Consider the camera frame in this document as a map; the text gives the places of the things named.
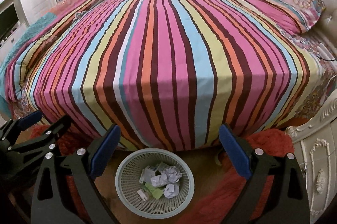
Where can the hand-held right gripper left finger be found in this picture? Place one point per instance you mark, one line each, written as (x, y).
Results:
(105, 150)

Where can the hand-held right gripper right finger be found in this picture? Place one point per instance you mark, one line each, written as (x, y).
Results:
(234, 150)

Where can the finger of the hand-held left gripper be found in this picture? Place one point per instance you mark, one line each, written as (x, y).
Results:
(30, 120)
(59, 129)

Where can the green white cardboard box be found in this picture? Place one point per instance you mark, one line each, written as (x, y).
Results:
(143, 194)

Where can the grey plastic mesh wastebasket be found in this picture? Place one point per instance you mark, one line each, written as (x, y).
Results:
(131, 203)

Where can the white paper ball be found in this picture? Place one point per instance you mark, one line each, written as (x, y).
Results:
(173, 174)
(171, 190)

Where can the red shaggy rug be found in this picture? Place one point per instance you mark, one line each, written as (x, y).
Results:
(210, 195)

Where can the white ornate nightstand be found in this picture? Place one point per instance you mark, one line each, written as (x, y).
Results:
(318, 160)

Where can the floral bed sheet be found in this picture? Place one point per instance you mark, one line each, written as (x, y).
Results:
(313, 97)

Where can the orange teal folded quilt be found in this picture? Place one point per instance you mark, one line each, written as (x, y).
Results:
(39, 24)

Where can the black television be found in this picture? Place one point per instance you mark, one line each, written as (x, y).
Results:
(8, 21)

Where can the striped colourful blanket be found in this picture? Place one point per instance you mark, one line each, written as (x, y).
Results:
(171, 68)

